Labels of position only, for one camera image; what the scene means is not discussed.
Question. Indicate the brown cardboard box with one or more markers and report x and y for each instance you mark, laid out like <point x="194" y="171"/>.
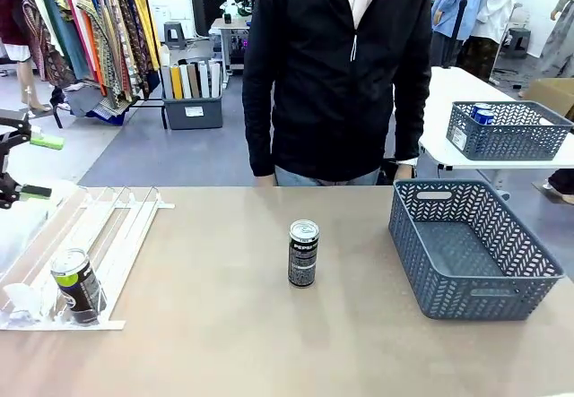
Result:
<point x="553" y="92"/>

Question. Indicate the black Pepsi can green mark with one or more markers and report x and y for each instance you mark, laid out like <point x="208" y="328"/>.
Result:
<point x="83" y="289"/>

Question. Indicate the grey dress on mannequin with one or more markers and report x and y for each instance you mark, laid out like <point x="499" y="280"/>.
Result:
<point x="558" y="43"/>

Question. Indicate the dark red garment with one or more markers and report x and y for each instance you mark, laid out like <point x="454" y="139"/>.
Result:
<point x="11" y="2"/>

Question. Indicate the green black background device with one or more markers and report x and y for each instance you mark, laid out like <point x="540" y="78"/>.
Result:
<point x="242" y="5"/>

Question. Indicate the yellow material roll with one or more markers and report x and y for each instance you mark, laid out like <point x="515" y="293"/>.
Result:
<point x="176" y="83"/>

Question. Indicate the brown material roll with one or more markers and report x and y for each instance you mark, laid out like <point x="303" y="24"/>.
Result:
<point x="193" y="81"/>

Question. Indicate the yellow hanging garment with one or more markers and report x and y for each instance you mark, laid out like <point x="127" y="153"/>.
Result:
<point x="143" y="20"/>

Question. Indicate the dark patterned skirt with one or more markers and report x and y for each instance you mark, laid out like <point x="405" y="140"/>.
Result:
<point x="480" y="56"/>

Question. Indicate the person's right forearm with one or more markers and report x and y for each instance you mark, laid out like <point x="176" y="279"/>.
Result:
<point x="259" y="141"/>

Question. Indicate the tall white material roll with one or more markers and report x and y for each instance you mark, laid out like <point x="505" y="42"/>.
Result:
<point x="166" y="74"/>

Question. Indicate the grey background work table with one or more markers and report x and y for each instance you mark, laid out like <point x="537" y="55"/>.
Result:
<point x="228" y="25"/>

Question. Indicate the green hanging garment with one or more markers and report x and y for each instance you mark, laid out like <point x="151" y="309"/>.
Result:
<point x="63" y="47"/>

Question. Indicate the orange hanging garment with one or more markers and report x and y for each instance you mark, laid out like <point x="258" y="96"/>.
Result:
<point x="93" y="56"/>

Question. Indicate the white shirt on mannequin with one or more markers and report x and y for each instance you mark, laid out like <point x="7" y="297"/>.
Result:
<point x="498" y="2"/>

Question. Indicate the fabric pile on floor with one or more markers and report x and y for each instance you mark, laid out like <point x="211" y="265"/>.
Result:
<point x="94" y="103"/>

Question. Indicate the bystander's shoe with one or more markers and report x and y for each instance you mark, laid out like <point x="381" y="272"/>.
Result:
<point x="560" y="184"/>

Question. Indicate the grey storage bin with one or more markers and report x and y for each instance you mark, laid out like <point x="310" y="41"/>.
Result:
<point x="193" y="114"/>

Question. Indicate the person's right hand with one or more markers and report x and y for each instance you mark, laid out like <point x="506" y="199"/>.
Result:
<point x="264" y="181"/>

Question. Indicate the grey plastic woven-pattern basket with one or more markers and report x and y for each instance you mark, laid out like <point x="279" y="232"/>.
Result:
<point x="507" y="141"/>
<point x="471" y="303"/>

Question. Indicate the white side table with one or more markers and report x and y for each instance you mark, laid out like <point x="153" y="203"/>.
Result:
<point x="439" y="101"/>

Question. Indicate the brown patterned hanging garment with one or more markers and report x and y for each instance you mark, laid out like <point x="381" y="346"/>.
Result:
<point x="130" y="34"/>

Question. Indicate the white translucent plastic sheet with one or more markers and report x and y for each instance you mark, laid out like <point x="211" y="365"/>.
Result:
<point x="27" y="231"/>

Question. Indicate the mannequin legs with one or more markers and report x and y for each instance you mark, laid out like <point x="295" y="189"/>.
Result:
<point x="29" y="88"/>

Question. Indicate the person's left hand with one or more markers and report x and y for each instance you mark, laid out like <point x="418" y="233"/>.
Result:
<point x="405" y="172"/>

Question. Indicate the black stand pole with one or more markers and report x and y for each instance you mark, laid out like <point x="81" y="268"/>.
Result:
<point x="462" y="7"/>

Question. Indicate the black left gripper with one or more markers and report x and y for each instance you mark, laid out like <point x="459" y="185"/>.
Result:
<point x="3" y="159"/>

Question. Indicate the dark grey plastic stool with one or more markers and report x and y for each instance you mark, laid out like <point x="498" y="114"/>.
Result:
<point x="516" y="43"/>
<point x="176" y="36"/>

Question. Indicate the person in black jacket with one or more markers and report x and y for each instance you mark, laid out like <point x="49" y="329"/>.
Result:
<point x="323" y="79"/>

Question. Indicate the person's left forearm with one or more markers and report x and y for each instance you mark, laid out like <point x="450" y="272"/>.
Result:
<point x="410" y="132"/>

